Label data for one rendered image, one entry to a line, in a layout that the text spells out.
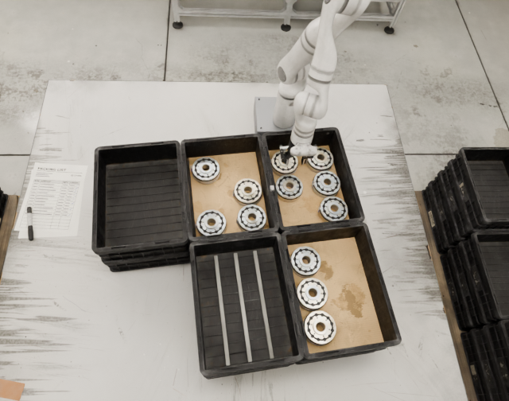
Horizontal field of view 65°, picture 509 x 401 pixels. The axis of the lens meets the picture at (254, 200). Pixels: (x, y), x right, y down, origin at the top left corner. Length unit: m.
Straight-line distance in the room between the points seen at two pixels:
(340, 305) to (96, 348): 0.82
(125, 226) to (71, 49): 2.05
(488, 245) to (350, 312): 1.07
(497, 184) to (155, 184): 1.66
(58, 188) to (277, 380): 1.10
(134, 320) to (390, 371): 0.89
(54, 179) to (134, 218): 0.45
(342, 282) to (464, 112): 2.11
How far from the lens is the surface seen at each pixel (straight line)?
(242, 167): 1.54
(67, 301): 1.58
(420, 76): 3.35
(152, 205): 1.48
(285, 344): 1.33
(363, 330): 1.40
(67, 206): 1.71
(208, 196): 1.48
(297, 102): 1.24
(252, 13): 3.26
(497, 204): 2.27
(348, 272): 1.43
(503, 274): 2.26
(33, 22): 3.61
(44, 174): 1.82
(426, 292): 1.66
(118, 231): 1.47
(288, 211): 1.47
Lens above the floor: 2.14
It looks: 63 degrees down
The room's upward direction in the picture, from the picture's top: 9 degrees clockwise
